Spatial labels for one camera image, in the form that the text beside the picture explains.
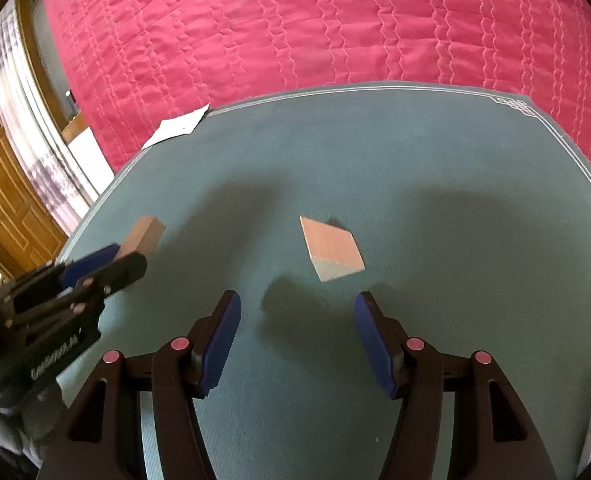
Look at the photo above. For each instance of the red quilted blanket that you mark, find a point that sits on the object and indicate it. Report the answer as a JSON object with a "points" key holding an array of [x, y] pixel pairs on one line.
{"points": [[325, 20]]}

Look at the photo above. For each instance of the dark bottle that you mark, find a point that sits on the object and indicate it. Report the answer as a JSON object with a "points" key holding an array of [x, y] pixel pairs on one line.
{"points": [[71, 102]]}

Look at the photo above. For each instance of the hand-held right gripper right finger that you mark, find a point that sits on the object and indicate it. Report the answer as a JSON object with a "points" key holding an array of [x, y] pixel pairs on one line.
{"points": [[375, 345]]}

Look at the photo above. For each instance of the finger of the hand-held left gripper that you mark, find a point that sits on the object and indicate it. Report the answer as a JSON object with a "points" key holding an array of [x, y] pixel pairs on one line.
{"points": [[120, 272], [90, 262]]}

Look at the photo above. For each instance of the white wooden cabinet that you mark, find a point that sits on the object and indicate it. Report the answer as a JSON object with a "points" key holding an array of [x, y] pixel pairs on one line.
{"points": [[88, 160]]}

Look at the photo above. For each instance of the brown wooden block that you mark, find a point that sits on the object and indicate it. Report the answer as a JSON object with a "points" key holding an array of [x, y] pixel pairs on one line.
{"points": [[145, 235]]}

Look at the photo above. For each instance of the green table mat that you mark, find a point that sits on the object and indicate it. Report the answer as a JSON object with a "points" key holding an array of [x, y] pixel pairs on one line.
{"points": [[425, 210]]}

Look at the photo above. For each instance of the cream tan wooden wedge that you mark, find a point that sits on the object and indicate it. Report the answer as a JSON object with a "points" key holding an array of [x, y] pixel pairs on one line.
{"points": [[330, 245]]}

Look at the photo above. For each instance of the brown wooden door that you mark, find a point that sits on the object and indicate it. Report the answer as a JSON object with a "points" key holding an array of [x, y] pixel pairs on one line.
{"points": [[5, 185]]}

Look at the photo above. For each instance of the white paper sheet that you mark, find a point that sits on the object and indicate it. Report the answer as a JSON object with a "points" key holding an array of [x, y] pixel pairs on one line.
{"points": [[175, 127]]}

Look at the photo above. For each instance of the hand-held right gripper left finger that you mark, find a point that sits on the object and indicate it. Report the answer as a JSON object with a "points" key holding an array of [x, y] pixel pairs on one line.
{"points": [[220, 345]]}

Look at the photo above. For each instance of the pale patterned curtain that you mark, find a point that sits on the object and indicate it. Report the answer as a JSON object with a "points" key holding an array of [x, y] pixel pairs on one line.
{"points": [[35, 145]]}

